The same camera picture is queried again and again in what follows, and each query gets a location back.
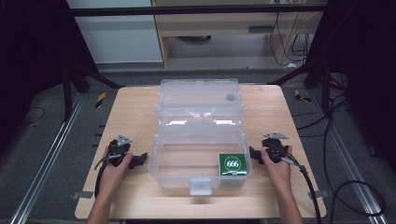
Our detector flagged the person's right hand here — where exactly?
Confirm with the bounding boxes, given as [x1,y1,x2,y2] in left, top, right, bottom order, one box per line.
[260,145,294,196]

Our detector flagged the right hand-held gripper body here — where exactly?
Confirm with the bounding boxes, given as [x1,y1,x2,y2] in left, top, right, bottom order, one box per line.
[261,132,290,164]

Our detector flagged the grey tape strip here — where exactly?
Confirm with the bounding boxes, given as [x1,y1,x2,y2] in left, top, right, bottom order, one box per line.
[71,190,94,200]
[307,189,331,201]

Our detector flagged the green square packet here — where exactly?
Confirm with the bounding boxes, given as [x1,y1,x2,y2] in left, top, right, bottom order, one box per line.
[218,152,249,177]

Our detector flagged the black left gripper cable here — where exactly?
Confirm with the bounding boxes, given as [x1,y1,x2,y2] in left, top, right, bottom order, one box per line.
[93,154,114,200]

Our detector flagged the white cabinet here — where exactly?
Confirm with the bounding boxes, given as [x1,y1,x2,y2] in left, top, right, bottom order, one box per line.
[65,0,164,65]

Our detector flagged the black looped floor cable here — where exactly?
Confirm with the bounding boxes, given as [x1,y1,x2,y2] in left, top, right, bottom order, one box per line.
[290,92,388,224]

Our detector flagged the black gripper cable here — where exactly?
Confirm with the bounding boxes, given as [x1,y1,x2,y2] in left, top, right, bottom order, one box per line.
[93,154,114,200]
[274,143,323,224]

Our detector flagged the person's left hand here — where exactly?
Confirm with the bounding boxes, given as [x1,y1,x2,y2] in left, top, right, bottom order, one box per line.
[98,151,134,196]

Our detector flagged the black horizontal bar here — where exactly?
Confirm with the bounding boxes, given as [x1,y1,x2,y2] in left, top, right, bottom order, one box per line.
[68,4,327,18]

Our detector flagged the aluminium floor rail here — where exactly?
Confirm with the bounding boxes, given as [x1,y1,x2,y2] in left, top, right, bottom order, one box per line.
[311,90,390,224]
[8,92,86,224]

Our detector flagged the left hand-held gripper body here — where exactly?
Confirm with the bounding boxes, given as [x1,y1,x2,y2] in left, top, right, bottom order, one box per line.
[106,133,134,168]

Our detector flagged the yellow black striped tape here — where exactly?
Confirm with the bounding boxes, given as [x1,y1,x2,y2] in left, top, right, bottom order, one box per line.
[294,89,313,104]
[94,91,107,109]

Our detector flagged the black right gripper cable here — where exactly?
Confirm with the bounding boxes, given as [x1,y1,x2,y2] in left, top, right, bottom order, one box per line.
[274,143,323,224]

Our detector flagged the black metal stand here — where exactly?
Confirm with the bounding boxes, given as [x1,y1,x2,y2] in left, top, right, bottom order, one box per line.
[61,59,125,123]
[267,55,347,118]

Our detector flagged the light wooden desk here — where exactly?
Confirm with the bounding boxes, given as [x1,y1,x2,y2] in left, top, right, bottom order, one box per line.
[151,0,328,67]

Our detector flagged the clear plastic storage box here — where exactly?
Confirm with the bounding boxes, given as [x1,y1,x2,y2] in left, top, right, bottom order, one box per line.
[148,77,253,197]

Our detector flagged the thin black floor cable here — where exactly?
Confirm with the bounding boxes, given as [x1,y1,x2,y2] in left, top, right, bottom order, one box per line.
[18,106,47,127]

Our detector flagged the black curtain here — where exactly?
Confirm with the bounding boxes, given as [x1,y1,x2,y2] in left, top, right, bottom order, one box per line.
[0,0,101,157]
[304,0,396,175]

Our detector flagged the black cables under desk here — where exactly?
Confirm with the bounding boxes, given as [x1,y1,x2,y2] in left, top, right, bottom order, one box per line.
[268,12,312,67]

